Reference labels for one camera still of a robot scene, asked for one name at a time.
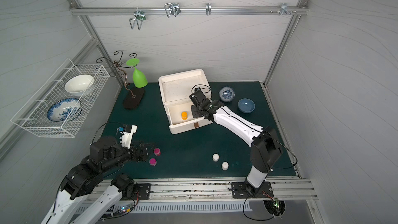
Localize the orange paint can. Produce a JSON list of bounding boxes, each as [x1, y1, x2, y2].
[[181, 112, 188, 120]]

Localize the white three-drawer cabinet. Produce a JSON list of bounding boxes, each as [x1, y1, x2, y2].
[[158, 69, 211, 134]]

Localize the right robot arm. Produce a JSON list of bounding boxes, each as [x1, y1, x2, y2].
[[190, 95, 283, 196]]

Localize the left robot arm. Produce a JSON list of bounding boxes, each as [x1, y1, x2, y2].
[[42, 136, 155, 224]]

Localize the pink paint can near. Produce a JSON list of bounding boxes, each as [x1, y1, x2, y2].
[[149, 158, 157, 167]]

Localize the pink paint can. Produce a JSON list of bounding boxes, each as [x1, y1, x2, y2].
[[149, 158, 157, 167], [153, 148, 161, 156]]

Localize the pink paint can far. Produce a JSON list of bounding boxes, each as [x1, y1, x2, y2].
[[153, 148, 161, 156]]

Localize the white paint can left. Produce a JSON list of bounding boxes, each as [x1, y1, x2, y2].
[[212, 153, 220, 162]]

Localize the white paint can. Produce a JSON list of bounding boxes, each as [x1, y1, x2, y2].
[[212, 153, 220, 162], [222, 162, 229, 171]]

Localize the white paint can right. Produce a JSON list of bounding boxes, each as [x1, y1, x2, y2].
[[222, 162, 229, 171]]

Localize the small blue patterned bowl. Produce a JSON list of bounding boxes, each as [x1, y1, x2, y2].
[[219, 87, 235, 103]]

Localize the plain blue bowl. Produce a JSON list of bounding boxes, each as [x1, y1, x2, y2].
[[238, 99, 256, 114]]

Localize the dark metal glass rack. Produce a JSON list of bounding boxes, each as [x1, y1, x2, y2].
[[95, 50, 145, 110]]

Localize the white vent grille strip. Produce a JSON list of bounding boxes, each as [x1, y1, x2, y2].
[[132, 201, 252, 214]]

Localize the green upturned wine glass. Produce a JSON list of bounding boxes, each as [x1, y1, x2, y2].
[[126, 58, 148, 88]]

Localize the blue patterned plate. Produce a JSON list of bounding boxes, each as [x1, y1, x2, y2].
[[47, 97, 81, 122]]

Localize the white bowl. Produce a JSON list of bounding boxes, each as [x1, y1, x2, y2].
[[64, 74, 94, 96]]

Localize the small metal hook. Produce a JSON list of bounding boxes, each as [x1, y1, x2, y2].
[[205, 3, 211, 16]]

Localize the metal hook with green tag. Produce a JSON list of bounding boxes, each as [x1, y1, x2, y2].
[[129, 8, 146, 31]]

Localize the right end metal hook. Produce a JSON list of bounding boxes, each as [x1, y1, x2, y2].
[[269, 3, 297, 16]]

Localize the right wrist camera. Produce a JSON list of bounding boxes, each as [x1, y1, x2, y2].
[[189, 89, 208, 105]]

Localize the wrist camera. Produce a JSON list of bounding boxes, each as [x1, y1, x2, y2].
[[118, 124, 137, 149], [189, 89, 208, 105]]

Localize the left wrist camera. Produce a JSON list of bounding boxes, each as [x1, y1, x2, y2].
[[118, 124, 137, 149]]

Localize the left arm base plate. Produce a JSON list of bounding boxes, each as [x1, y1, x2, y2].
[[132, 183, 151, 201]]

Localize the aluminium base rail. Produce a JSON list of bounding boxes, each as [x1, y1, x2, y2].
[[135, 176, 318, 203]]

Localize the left base cable bundle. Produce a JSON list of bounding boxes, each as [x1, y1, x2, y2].
[[105, 192, 141, 222]]

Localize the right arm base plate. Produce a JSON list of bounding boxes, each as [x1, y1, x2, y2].
[[228, 181, 274, 199]]

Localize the white wire basket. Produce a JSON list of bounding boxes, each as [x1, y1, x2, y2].
[[11, 59, 110, 138]]

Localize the double wire hook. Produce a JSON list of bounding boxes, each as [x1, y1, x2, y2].
[[164, 3, 181, 18]]

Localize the aluminium top rail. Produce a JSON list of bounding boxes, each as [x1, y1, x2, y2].
[[70, 6, 309, 16]]

